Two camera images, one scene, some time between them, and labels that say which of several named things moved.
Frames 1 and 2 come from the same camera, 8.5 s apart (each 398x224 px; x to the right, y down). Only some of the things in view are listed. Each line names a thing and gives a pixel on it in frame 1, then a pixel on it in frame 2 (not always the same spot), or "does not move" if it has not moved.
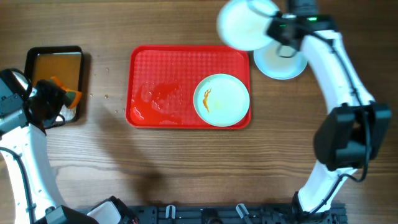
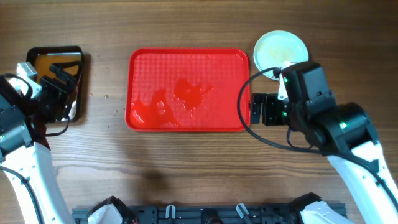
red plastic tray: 161,82 does not move
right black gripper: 272,31 → 268,100
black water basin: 64,63 does not move
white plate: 221,100 → 278,48
